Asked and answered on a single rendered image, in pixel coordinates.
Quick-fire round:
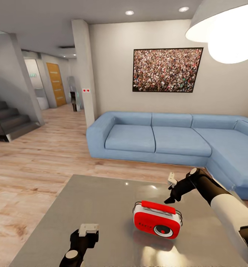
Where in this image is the radio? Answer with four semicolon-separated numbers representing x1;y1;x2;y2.
133;201;182;239

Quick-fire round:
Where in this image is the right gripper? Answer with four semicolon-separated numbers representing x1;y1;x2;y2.
164;180;191;204

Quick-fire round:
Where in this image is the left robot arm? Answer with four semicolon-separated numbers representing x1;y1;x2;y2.
59;224;100;267

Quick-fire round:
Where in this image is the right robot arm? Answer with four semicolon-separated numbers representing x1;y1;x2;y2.
164;168;248;264

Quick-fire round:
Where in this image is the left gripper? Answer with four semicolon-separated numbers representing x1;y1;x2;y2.
70;229;99;252

